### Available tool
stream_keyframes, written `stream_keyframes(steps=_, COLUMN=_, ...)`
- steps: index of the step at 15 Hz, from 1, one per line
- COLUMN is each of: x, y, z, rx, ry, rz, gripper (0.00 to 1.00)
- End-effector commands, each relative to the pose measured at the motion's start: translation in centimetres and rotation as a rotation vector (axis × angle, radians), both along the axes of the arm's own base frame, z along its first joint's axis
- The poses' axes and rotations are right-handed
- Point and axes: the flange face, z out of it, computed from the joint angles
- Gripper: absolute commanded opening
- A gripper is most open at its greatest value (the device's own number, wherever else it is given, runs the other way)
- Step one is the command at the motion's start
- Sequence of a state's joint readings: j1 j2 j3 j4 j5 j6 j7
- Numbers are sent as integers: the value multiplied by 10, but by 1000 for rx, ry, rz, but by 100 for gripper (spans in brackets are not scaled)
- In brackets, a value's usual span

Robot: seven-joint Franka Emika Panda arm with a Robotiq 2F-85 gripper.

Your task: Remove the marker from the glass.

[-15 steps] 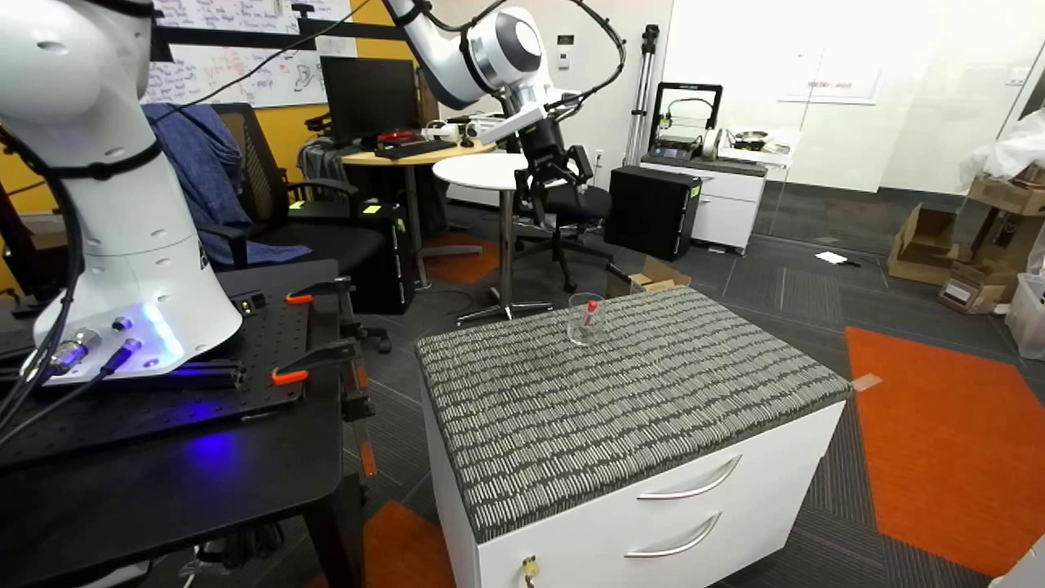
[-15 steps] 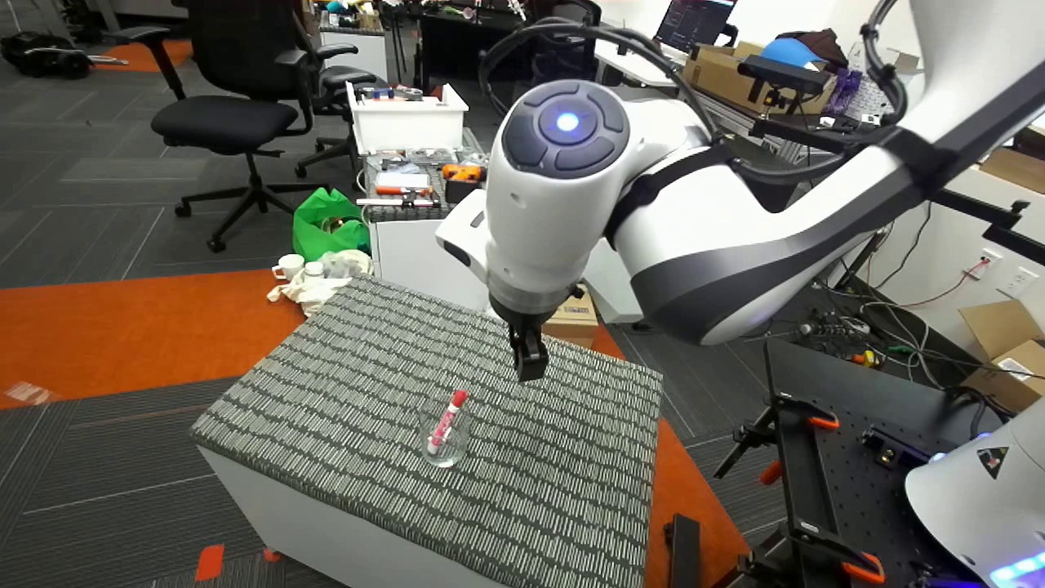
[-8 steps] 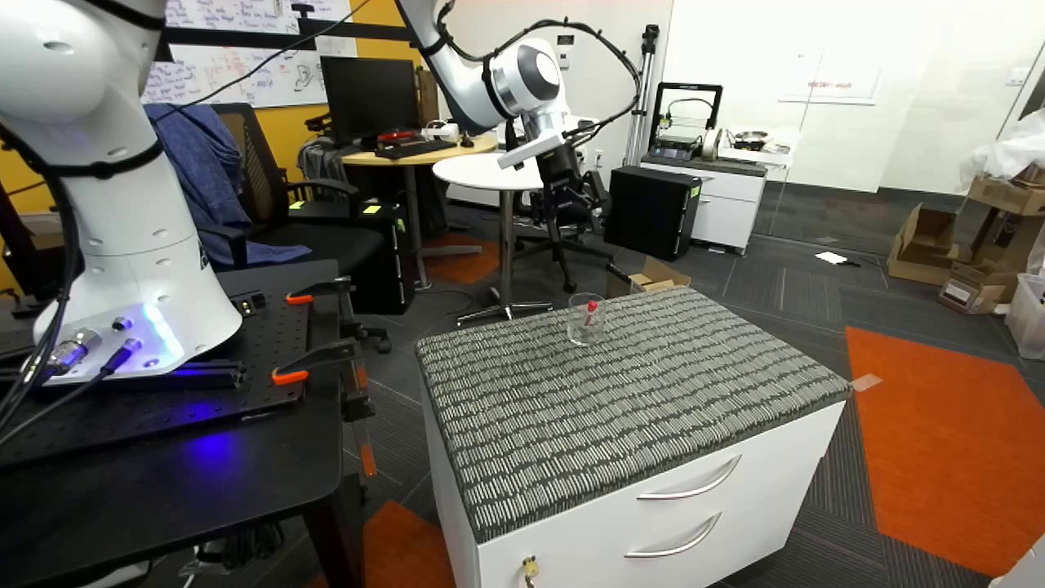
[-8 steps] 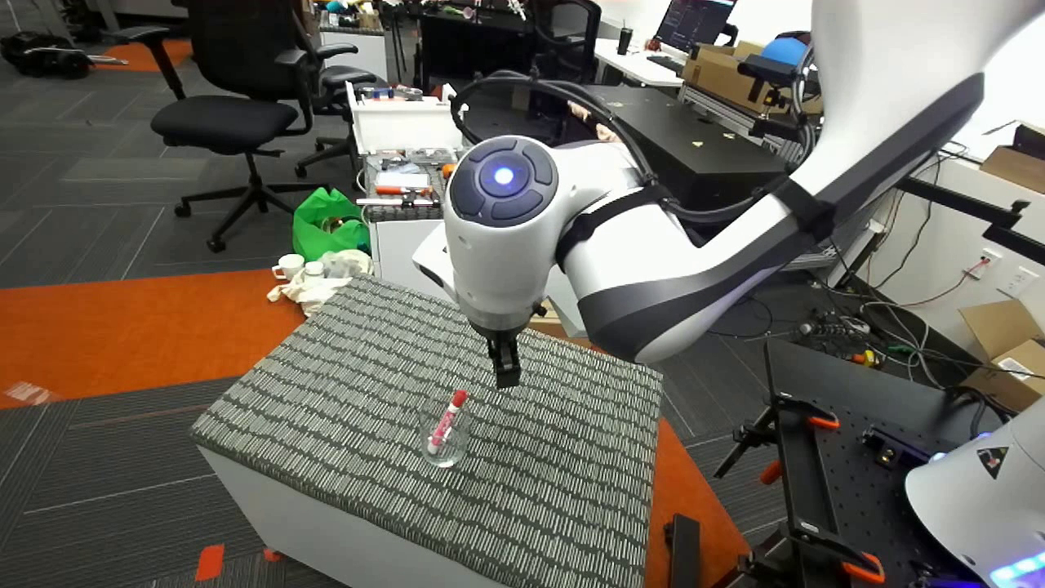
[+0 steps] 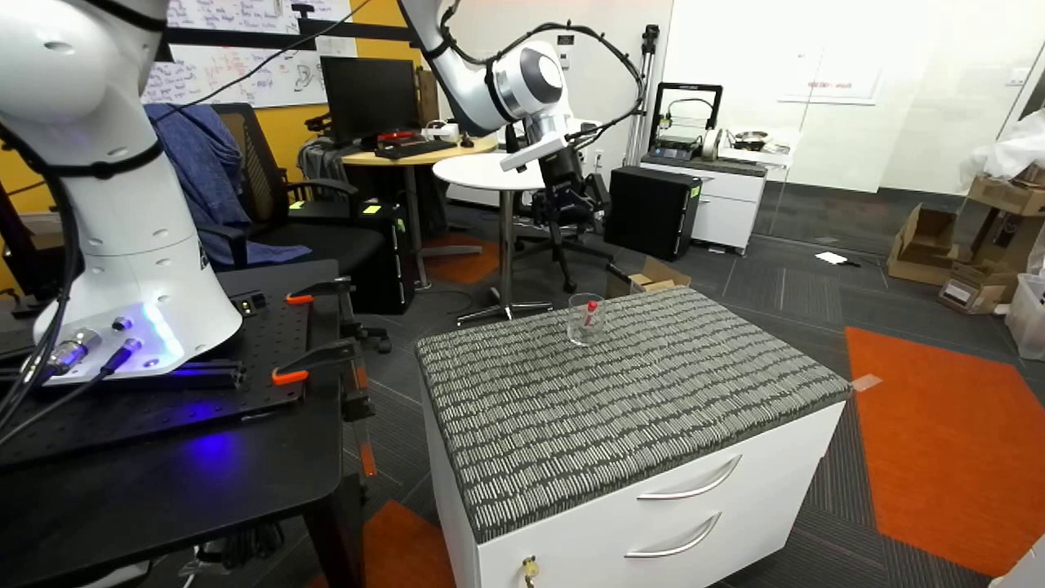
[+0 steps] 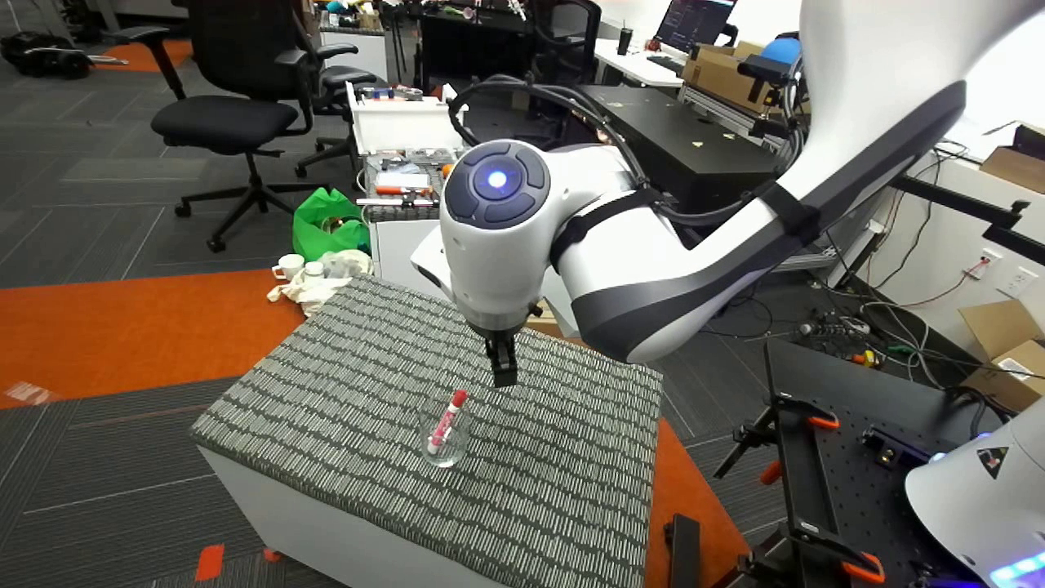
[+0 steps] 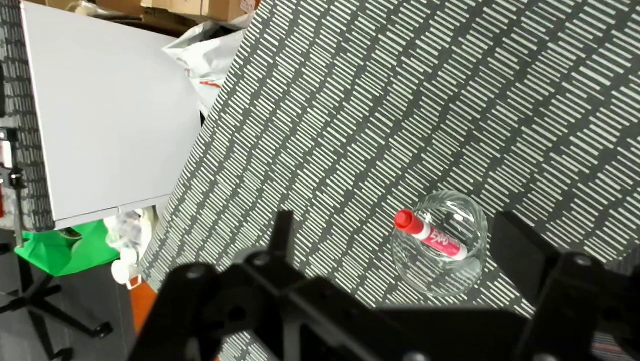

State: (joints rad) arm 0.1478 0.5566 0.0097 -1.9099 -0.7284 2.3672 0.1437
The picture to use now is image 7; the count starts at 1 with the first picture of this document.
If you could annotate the white cabinet with patterned top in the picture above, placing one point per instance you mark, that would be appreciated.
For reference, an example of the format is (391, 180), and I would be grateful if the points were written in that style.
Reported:
(106, 113)

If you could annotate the black office chair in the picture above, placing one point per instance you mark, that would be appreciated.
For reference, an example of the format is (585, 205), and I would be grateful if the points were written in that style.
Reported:
(40, 308)

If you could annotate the clear drinking glass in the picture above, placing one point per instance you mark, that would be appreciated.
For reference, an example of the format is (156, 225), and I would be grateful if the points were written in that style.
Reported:
(460, 221)

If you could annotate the grey patterned table cloth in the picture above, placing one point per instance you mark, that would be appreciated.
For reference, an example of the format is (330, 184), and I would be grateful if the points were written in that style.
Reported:
(400, 122)

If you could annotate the red marker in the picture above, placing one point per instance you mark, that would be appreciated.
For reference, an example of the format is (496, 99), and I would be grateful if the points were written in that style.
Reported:
(431, 236)

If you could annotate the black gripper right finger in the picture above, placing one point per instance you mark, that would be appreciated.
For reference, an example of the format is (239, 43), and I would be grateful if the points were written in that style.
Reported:
(523, 252)

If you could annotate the large flat cardboard box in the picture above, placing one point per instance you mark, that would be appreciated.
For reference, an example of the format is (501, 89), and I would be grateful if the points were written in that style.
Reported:
(186, 8)

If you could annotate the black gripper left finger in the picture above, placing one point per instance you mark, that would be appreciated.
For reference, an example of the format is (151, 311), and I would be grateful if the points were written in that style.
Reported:
(283, 242)

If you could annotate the green bag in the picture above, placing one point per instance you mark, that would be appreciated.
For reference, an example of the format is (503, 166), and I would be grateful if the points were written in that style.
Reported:
(61, 247)

